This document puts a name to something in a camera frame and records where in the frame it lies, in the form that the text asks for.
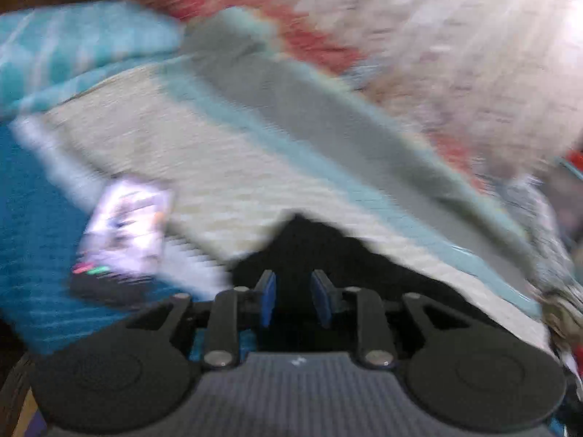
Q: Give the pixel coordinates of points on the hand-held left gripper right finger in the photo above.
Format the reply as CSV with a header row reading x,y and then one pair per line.
x,y
321,301

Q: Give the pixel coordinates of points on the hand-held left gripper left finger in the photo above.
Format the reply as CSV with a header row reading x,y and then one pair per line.
x,y
268,299

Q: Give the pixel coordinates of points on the black pants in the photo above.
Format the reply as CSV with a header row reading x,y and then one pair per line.
x,y
296,246

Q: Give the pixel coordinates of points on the white product label tag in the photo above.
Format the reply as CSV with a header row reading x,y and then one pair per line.
x,y
123,236

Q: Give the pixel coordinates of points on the grey knit clothing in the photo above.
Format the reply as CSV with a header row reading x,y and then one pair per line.
x,y
542,223

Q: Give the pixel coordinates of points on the red floral quilt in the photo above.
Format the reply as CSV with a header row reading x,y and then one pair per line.
x,y
314,43

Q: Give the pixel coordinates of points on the beige leaf print curtain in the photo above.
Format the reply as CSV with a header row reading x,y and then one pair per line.
x,y
455,54

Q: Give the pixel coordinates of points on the teal patterned pillow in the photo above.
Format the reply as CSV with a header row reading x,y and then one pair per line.
x,y
68,45

